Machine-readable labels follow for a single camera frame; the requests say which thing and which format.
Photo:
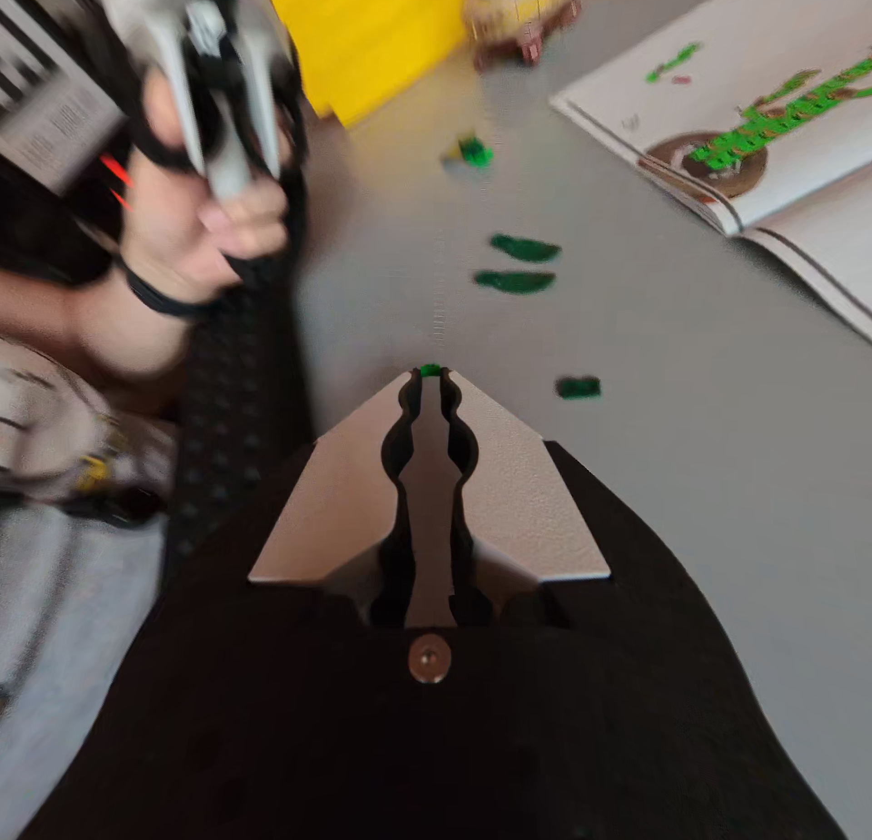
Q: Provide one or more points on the yellow plastic bin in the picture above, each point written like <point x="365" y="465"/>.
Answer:
<point x="368" y="43"/>

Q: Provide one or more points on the building instruction booklet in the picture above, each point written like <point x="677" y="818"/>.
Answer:
<point x="817" y="254"/>

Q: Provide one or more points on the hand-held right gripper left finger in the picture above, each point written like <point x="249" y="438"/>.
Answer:
<point x="334" y="513"/>

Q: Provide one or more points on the bright green small clip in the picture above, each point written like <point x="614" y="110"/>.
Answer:
<point x="430" y="371"/>

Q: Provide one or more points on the black perforated chair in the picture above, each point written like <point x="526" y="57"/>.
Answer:
<point x="231" y="404"/>

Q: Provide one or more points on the toy brick bamboo model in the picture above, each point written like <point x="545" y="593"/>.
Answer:
<point x="518" y="19"/>

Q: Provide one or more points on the person's left forearm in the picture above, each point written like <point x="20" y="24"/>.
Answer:
<point x="68" y="329"/>

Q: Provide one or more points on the small dark green brick piece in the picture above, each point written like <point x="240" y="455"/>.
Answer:
<point x="578" y="387"/>

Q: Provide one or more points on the green toy leaf assembly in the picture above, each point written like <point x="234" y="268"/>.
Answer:
<point x="473" y="152"/>

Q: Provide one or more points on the printed tag sign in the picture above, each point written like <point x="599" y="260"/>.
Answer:
<point x="54" y="118"/>

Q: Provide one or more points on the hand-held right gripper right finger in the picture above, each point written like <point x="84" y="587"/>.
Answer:
<point x="531" y="513"/>

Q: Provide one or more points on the person's left hand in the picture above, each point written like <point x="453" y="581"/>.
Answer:
<point x="197" y="240"/>

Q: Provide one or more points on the black wristband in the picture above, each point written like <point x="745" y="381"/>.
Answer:
<point x="153" y="298"/>

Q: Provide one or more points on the dark green toy leaf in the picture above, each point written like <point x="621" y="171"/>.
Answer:
<point x="524" y="247"/>
<point x="514" y="281"/>

